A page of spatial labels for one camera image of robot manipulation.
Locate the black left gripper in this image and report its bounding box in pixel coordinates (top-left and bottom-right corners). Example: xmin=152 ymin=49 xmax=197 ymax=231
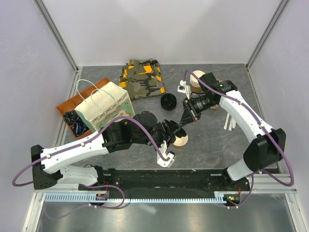
xmin=133 ymin=120 xmax=180 ymax=157

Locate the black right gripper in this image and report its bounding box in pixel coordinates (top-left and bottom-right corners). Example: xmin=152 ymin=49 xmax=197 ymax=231
xmin=179 ymin=94 xmax=216 ymax=128

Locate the brown paper coffee cup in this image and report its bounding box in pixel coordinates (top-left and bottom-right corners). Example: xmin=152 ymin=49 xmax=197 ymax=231
xmin=172 ymin=134 xmax=188 ymax=149

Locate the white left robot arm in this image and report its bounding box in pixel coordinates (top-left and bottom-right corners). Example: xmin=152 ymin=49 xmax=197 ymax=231
xmin=31 ymin=111 xmax=188 ymax=190

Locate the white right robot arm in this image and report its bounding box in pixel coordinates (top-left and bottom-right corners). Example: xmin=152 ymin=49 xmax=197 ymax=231
xmin=177 ymin=72 xmax=286 ymax=190

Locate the black lid stack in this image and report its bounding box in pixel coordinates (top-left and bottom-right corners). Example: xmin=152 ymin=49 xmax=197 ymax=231
xmin=160 ymin=93 xmax=177 ymax=111

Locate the brown pulp cup carrier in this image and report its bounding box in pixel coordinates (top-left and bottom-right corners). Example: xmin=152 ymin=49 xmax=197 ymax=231
xmin=209 ymin=78 xmax=226 ymax=110

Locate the paper cup stack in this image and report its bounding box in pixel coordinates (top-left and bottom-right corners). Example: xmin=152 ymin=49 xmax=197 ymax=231
xmin=190 ymin=70 xmax=205 ymax=93

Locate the white wrapped straw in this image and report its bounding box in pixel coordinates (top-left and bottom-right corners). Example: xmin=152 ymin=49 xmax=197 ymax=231
xmin=224 ymin=113 xmax=230 ymax=130
xmin=230 ymin=118 xmax=237 ymax=129
xmin=227 ymin=116 xmax=233 ymax=131

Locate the camouflage folded cloth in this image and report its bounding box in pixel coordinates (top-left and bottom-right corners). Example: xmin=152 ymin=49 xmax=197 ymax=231
xmin=119 ymin=58 xmax=166 ymax=100

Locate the green patterned paper bag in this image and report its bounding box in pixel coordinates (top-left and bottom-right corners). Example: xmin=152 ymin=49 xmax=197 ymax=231
xmin=74 ymin=82 xmax=135 ymax=132

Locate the orange wooden tray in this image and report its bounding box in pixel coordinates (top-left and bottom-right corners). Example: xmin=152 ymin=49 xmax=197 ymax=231
xmin=56 ymin=86 xmax=96 ymax=140

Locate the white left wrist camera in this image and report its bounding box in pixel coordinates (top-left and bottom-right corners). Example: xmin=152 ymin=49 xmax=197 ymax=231
xmin=156 ymin=141 xmax=175 ymax=168

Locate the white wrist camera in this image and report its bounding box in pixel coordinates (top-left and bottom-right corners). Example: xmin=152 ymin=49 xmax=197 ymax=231
xmin=177 ymin=80 xmax=191 ymax=99
xmin=156 ymin=141 xmax=175 ymax=168

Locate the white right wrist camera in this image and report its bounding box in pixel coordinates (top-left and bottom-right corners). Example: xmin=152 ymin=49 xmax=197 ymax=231
xmin=177 ymin=80 xmax=191 ymax=99

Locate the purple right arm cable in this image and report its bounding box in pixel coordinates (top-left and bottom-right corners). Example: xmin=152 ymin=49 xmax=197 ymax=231
xmin=181 ymin=70 xmax=295 ymax=210

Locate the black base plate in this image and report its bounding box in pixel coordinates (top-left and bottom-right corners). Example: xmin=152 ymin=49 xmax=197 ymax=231
xmin=92 ymin=168 xmax=250 ymax=192

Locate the grey slotted cable duct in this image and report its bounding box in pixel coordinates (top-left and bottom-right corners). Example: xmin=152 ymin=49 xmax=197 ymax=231
xmin=44 ymin=192 xmax=237 ymax=203

